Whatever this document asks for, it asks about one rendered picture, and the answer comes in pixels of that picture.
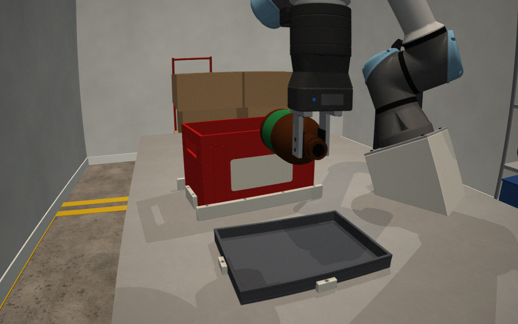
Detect red plastic crate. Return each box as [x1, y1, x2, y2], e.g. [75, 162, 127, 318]
[181, 117, 315, 206]

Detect brown bottle with green label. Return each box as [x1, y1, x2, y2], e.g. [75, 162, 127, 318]
[260, 109, 328, 165]

